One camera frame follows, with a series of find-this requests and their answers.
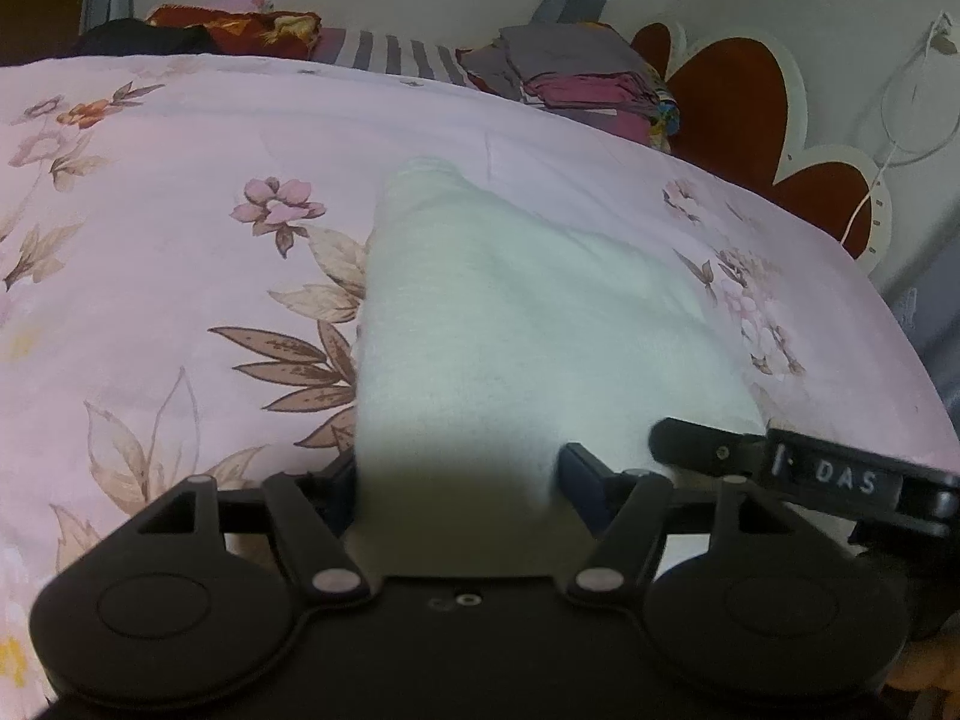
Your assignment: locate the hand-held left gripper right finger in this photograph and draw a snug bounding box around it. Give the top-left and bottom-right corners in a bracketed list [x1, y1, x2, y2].
[559, 441, 790, 610]

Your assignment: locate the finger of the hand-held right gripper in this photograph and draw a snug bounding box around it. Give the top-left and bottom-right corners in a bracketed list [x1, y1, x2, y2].
[648, 415, 775, 479]

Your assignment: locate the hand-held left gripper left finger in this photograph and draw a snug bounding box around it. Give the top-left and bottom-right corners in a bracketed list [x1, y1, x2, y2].
[137, 454, 373, 606]

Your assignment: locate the white small garment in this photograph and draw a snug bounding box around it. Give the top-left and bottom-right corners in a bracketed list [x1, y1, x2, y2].
[341, 156, 767, 580]

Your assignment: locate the stack of folded clothes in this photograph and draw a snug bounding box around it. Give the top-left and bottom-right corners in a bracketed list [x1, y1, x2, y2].
[456, 21, 682, 155]

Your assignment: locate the person's right hand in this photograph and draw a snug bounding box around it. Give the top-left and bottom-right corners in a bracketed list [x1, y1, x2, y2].
[883, 611, 960, 717]

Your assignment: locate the pink floral bedsheet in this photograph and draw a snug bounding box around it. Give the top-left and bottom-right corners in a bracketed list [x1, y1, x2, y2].
[0, 52, 957, 720]

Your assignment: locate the brown heart-shaped headboard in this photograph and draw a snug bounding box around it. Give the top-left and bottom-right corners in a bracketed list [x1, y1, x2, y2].
[628, 19, 890, 275]

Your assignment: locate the grey striped pillow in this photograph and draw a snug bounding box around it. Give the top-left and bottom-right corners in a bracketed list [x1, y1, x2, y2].
[309, 27, 488, 91]

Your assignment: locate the red floral pillow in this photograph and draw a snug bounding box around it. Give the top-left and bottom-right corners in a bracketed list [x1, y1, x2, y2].
[144, 3, 325, 61]

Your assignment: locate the black cloth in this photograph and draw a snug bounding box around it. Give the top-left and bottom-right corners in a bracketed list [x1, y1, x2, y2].
[71, 18, 226, 58]

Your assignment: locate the brown wooden door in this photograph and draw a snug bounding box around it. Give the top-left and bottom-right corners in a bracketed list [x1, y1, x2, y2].
[0, 0, 95, 68]

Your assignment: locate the white cord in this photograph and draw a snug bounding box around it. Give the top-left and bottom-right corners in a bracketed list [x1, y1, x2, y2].
[838, 11, 960, 250]

